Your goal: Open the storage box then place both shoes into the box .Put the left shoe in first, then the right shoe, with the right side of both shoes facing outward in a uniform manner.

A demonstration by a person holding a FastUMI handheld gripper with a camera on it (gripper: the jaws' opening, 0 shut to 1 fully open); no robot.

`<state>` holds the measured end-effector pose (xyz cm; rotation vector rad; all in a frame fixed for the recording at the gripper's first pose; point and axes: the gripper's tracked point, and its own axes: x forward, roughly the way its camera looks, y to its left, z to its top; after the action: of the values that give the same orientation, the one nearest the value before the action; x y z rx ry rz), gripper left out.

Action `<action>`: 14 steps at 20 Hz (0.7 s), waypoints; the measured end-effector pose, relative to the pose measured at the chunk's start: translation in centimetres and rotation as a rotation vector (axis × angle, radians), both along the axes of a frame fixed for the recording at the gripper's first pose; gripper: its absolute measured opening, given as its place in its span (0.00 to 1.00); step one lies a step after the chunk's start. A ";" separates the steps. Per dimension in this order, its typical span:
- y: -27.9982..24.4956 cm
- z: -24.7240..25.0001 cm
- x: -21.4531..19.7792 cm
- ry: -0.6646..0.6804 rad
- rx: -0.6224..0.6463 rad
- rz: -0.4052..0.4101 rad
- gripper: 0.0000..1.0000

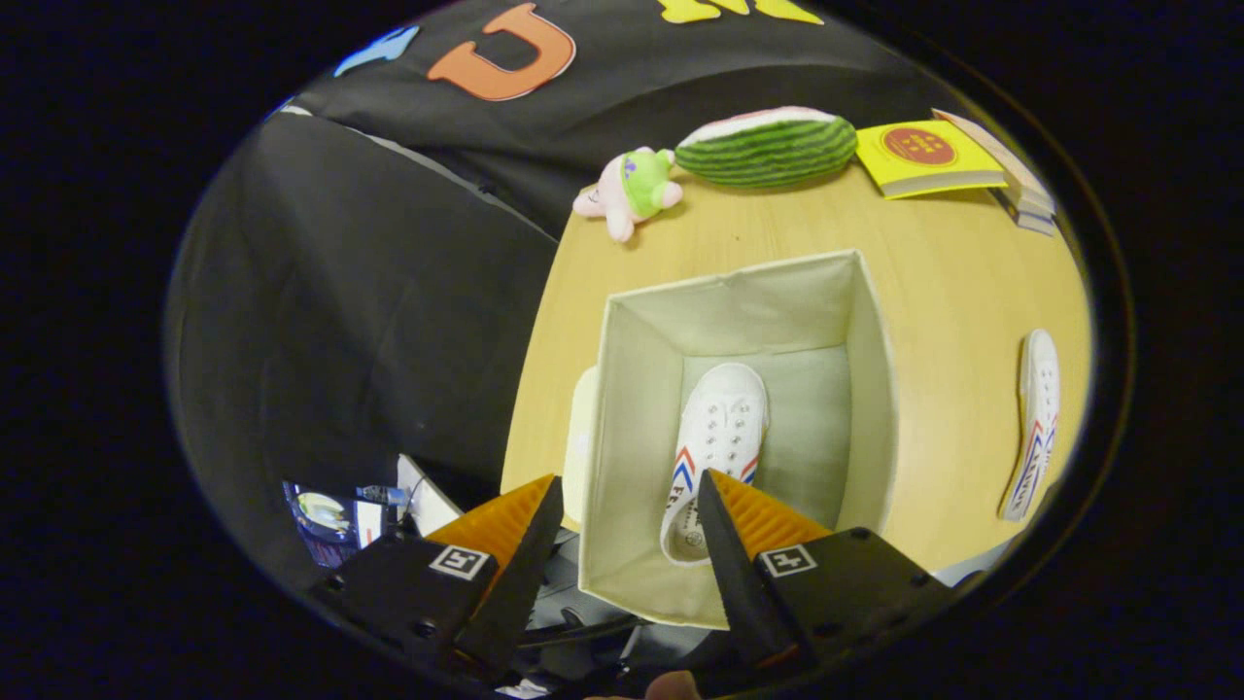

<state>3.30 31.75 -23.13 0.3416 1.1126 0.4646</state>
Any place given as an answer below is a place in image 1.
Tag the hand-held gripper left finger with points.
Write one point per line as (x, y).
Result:
(525, 574)

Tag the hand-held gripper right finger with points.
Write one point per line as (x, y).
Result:
(729, 574)

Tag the white canvas shoe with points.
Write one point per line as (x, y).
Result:
(1038, 418)
(719, 428)

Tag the cream fabric storage box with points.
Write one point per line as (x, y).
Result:
(641, 437)

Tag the blue printed box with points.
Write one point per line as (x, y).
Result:
(330, 520)

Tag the white board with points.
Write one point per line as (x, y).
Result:
(423, 496)

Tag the black backdrop cloth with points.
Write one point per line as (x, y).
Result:
(340, 340)

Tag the pink and green plush toy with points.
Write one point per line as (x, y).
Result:
(637, 185)

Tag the watermelon slice plush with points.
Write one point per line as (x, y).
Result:
(768, 151)

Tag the yellow book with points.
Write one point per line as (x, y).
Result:
(923, 156)

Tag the grey book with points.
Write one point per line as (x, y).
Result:
(1030, 219)

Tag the beige book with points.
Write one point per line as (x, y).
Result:
(1001, 160)

